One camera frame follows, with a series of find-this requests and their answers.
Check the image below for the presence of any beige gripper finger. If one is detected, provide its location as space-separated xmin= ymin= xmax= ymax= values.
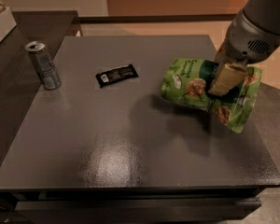
xmin=208 ymin=63 xmax=247 ymax=96
xmin=214 ymin=43 xmax=227 ymax=63

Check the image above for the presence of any green rice chip bag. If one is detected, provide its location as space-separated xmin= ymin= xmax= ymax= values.
xmin=161 ymin=58 xmax=262 ymax=133

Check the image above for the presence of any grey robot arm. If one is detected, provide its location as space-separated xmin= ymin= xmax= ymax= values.
xmin=208 ymin=0 xmax=280 ymax=96

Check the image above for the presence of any black snack bar wrapper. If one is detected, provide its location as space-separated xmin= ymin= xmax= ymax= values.
xmin=95 ymin=64 xmax=138 ymax=88

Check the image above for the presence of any silver blue drink can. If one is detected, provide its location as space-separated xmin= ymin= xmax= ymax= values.
xmin=25 ymin=41 xmax=62 ymax=90

